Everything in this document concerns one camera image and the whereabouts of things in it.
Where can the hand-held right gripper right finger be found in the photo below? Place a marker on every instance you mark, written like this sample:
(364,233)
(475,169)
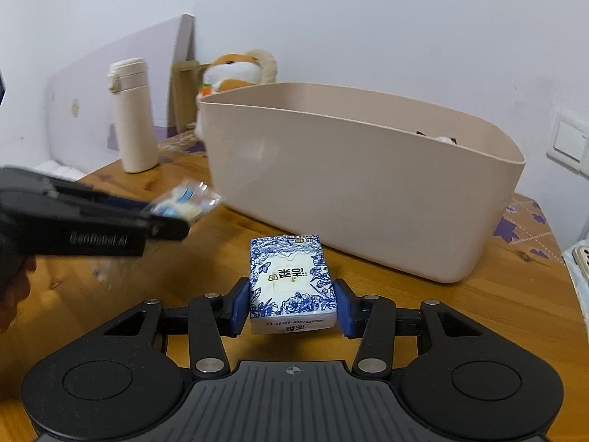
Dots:
(345,309)

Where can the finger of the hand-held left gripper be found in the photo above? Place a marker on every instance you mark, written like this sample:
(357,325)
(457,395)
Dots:
(101,200)
(168,230)

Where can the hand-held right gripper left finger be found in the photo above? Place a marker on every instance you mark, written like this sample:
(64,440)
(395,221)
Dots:
(241,307)

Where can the clear snack packet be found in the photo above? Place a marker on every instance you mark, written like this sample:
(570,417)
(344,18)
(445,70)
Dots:
(184,202)

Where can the blue floral tissue pack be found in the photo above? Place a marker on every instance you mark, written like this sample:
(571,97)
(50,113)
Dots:
(290,285)

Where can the beige plastic container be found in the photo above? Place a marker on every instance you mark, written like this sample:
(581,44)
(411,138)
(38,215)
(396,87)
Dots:
(345,184)

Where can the person's left hand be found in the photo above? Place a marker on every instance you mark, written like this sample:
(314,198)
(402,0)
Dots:
(20,294)

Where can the cream thermos bottle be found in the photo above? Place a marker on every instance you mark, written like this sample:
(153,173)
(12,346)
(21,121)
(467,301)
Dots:
(133,129)

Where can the pale board panel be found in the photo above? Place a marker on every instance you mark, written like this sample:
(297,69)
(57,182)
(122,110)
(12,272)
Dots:
(83,92)

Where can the wooden stand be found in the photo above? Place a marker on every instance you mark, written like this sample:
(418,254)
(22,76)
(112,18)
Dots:
(182,96)

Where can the orange white plush hamster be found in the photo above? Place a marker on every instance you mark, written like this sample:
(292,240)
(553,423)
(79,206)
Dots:
(239,71)

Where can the light blue cloth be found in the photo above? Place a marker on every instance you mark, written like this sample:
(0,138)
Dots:
(567,276)

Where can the white power strip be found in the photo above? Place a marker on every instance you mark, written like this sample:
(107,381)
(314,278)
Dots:
(582,262)

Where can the white wall switch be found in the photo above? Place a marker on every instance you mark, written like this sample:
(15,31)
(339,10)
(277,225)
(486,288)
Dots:
(568,140)

